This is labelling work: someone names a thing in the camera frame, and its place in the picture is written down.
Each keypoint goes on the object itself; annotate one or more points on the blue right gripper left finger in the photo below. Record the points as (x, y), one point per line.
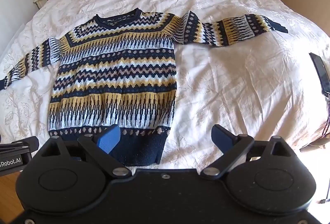
(98, 147)

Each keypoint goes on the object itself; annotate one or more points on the navy yellow patterned knit sweater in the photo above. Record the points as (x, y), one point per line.
(121, 70)

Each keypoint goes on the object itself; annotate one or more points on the black smartphone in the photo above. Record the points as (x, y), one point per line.
(322, 74)

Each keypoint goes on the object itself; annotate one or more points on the white floral bedspread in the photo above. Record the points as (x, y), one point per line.
(263, 86)

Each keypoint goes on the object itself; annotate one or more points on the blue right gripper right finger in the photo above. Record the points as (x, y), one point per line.
(234, 148)

